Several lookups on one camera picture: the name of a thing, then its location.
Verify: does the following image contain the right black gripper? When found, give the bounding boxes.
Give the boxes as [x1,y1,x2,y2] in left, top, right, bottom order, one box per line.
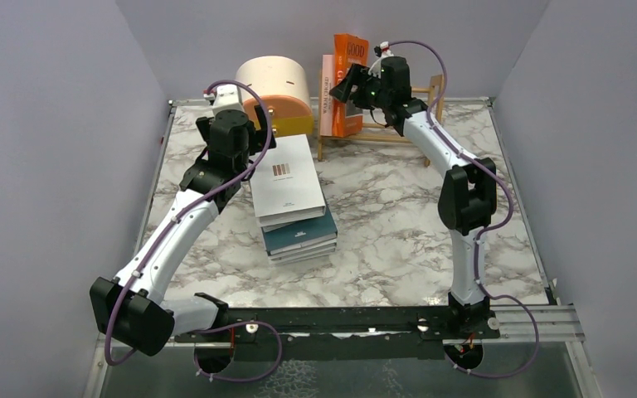
[328,65,388,113]

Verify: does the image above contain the pink flower cover book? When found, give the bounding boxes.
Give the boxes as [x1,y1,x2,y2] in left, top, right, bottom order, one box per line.
[318,54,335,137]

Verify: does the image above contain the orange fashion show book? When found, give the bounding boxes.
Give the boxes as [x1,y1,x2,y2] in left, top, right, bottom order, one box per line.
[332,33,368,138]

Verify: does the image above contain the white cover book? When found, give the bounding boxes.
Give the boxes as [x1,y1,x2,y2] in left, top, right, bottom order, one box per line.
[250,134,326,228]

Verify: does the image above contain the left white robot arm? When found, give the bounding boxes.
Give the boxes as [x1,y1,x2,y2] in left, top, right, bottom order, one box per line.
[90,104,276,365]

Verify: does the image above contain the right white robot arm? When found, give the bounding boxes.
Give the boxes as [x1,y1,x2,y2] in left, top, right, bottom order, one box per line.
[329,56,497,337]

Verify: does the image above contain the bottom stacked books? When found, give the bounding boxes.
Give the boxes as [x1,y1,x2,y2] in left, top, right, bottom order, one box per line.
[268,241,337,265]

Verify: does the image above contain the cream and orange bread box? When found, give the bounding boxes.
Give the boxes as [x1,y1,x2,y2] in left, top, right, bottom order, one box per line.
[236,56,314,137]

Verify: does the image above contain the wooden book rack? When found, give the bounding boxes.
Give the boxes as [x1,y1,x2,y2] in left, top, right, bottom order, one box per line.
[317,74,446,162]

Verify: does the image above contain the dark teal book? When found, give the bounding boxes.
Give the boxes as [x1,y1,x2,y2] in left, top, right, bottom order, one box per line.
[262,207,338,258]

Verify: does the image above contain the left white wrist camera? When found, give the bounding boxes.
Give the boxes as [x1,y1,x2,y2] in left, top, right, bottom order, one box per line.
[204,85,244,116]

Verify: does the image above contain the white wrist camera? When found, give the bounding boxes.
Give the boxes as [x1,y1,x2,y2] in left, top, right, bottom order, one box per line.
[204,85,244,116]
[368,41,394,77]

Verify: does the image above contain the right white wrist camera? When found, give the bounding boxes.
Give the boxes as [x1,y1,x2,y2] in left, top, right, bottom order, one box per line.
[368,41,394,77]

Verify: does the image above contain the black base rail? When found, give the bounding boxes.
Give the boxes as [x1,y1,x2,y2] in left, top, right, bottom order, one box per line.
[176,306,500,362]

